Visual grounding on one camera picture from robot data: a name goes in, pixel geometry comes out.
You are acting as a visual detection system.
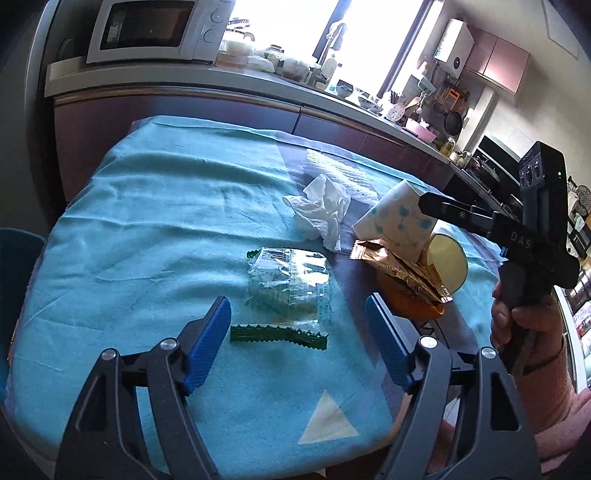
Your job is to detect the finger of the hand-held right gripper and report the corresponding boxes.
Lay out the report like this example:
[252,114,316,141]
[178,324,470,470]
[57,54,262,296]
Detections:
[418,191,497,238]

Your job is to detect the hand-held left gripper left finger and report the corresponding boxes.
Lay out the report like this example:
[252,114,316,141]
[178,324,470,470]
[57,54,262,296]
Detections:
[54,295,232,480]

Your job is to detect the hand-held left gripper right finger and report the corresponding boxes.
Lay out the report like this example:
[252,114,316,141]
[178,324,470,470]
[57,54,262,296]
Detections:
[365,293,541,480]

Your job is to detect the white paper cup blue dots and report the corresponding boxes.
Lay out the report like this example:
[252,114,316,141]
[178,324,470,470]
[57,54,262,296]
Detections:
[353,179,437,264]

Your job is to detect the white tissue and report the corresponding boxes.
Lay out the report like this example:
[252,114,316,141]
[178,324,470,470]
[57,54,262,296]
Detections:
[283,174,352,252]

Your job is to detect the person's right forearm pink sleeve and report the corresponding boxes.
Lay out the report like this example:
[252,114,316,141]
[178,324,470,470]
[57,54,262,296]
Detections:
[515,344,591,476]

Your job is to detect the person's right hand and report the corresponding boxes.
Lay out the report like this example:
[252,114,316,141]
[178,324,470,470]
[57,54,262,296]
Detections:
[490,279,566,374]

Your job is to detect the orange bowl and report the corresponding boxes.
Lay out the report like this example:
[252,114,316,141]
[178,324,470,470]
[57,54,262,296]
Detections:
[374,272,446,320]

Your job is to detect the storage shelf with items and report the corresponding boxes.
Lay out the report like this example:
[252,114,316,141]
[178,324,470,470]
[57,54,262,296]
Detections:
[558,175,591,388]

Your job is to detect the pale yellow round lid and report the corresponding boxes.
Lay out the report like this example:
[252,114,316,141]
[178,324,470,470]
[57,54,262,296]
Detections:
[424,233,468,296]

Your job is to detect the green wrapper strip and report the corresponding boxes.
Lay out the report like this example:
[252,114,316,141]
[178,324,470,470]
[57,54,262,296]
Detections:
[230,323,329,350]

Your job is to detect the black built-in oven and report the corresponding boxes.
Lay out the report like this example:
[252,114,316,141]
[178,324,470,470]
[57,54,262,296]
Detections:
[464,134,527,204]

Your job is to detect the gold foil wrapper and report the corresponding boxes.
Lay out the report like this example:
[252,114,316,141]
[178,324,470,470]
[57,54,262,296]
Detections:
[349,239,451,305]

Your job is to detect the pink bowl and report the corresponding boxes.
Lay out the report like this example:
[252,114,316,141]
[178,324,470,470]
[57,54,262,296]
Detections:
[405,117,440,141]

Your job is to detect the clear plastic wrapper green print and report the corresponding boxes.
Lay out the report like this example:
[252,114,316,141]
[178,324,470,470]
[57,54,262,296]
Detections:
[244,247,334,326]

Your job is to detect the teal printed tablecloth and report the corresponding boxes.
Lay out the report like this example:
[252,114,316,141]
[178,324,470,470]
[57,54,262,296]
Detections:
[7,115,499,476]

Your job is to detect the white water heater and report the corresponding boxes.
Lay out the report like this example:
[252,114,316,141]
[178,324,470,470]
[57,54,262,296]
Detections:
[434,18,475,69]

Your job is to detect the dark kitchen counter cabinet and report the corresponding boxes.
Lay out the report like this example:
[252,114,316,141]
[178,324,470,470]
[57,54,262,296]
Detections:
[45,60,462,204]

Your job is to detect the white microwave oven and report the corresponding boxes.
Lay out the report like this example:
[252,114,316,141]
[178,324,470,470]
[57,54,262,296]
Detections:
[85,0,232,64]

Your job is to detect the pink wall cabinet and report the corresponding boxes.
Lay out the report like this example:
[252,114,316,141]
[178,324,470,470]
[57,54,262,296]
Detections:
[464,25,531,97]

